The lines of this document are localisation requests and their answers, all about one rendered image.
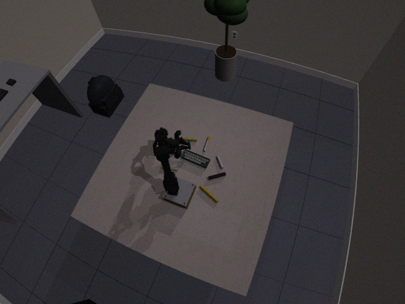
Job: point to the black keyboard with white keys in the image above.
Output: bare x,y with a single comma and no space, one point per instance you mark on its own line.
195,158

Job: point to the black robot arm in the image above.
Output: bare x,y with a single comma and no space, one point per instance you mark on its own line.
162,154

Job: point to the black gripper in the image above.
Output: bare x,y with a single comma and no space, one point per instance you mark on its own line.
174,143

